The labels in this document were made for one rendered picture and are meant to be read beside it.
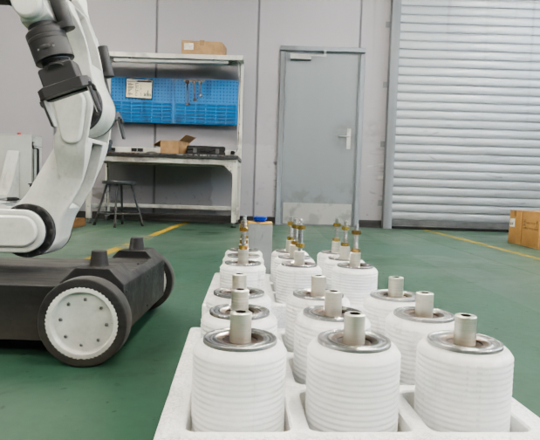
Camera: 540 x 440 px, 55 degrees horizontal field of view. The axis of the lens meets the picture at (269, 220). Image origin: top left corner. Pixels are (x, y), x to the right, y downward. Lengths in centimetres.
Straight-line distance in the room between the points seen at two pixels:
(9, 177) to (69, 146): 323
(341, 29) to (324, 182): 182
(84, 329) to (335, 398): 81
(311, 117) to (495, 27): 237
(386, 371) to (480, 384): 9
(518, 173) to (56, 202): 593
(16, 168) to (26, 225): 322
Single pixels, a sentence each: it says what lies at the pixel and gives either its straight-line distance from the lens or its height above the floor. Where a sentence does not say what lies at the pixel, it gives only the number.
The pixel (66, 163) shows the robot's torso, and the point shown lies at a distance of 144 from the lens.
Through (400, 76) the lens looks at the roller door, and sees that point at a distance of 644.
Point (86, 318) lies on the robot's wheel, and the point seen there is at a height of 11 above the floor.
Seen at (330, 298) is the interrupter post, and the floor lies 27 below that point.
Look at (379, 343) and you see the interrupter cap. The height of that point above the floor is 25.
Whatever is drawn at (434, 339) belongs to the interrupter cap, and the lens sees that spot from 59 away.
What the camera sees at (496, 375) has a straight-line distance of 57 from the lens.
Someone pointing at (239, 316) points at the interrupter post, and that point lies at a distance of 52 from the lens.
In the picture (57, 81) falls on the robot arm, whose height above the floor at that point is 64.
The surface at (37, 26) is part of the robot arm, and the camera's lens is 132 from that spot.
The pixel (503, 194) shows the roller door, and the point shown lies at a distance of 671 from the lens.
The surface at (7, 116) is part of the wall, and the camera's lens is 698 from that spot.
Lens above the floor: 40
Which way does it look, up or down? 3 degrees down
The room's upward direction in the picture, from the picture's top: 2 degrees clockwise
